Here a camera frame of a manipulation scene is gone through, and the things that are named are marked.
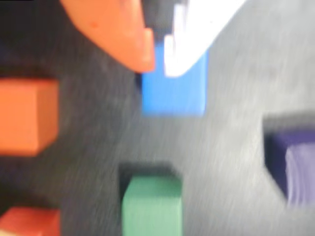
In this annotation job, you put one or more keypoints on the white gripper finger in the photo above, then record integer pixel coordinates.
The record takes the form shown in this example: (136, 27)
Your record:
(194, 34)

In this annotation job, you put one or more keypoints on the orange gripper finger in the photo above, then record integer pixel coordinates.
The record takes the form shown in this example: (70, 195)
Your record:
(113, 29)

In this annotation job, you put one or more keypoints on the blue wooden cube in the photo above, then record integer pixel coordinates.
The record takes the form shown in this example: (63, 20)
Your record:
(172, 96)

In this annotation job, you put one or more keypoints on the orange wooden cube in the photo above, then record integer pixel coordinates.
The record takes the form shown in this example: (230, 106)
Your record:
(22, 115)

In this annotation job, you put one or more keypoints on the purple wooden cube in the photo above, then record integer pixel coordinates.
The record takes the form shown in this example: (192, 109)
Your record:
(300, 167)

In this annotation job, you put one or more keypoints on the green wooden cube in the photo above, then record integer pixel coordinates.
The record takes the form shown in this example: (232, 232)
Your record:
(151, 211)

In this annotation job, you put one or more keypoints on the red wooden cube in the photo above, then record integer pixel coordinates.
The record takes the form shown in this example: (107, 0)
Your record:
(32, 222)

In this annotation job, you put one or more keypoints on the dark grey table mat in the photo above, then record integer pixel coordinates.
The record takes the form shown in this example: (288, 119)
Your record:
(233, 98)

